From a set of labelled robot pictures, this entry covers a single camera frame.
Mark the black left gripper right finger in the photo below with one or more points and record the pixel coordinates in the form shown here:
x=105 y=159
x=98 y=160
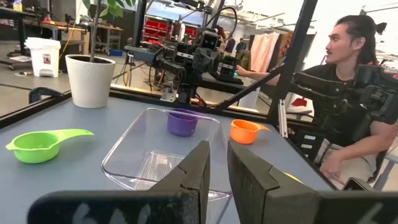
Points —
x=258 y=193

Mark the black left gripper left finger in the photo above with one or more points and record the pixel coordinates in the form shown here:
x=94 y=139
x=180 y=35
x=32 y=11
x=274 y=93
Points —
x=186 y=186

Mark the yellow measuring cup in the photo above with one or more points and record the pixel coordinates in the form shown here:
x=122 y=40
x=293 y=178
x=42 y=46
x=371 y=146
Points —
x=293 y=177

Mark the purple measuring cup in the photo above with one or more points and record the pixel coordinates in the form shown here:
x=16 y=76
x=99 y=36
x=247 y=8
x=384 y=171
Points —
x=182 y=126

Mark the orange measuring cup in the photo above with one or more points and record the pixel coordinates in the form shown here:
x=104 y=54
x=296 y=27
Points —
x=244 y=132

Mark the green measuring cup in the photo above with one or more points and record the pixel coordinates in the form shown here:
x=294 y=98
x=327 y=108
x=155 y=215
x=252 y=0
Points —
x=34 y=149

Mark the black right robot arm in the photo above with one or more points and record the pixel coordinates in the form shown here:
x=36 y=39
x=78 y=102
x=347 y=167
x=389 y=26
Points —
x=174 y=67

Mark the clear plastic basket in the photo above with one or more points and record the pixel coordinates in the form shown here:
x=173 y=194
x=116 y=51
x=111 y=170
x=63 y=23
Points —
x=155 y=165

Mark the person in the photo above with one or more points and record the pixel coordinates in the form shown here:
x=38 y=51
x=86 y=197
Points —
x=241 y=45
x=229 y=45
x=345 y=43

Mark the red storage bins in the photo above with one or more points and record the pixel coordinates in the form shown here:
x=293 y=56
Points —
x=152 y=26

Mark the pink hanging cloth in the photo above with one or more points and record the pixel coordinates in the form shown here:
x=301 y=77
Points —
x=264 y=49

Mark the black drawer unit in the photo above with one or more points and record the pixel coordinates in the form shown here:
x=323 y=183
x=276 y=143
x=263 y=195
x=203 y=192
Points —
x=306 y=152

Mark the blue bin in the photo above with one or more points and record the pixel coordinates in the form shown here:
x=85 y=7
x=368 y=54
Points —
x=115 y=52

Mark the black phone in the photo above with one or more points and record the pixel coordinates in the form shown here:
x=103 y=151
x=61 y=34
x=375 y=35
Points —
x=354 y=185

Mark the green leafy plant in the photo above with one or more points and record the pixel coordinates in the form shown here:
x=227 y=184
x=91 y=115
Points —
x=115 y=11

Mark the grey table mat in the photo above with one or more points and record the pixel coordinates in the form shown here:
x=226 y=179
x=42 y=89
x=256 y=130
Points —
x=77 y=174

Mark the white plant pot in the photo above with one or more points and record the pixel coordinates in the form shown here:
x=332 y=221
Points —
x=90 y=84

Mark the wooden workbench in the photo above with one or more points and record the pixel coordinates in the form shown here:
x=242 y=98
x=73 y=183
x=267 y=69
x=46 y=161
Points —
x=74 y=29

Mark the white trash bin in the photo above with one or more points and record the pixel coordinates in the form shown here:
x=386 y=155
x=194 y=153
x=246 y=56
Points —
x=43 y=59

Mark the black clamp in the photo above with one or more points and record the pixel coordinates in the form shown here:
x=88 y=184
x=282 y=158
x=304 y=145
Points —
x=40 y=91

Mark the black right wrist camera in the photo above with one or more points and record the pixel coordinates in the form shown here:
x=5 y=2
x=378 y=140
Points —
x=211 y=40

